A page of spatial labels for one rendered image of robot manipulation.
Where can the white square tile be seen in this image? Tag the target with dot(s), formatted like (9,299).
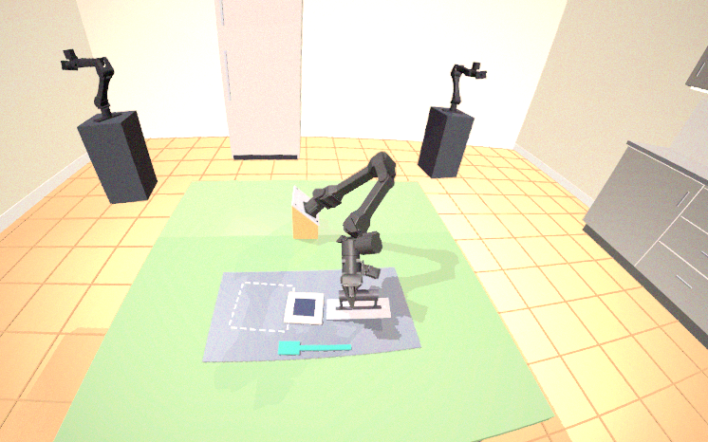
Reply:
(304,307)

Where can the turquoise small trowel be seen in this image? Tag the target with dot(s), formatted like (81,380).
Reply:
(293,347)

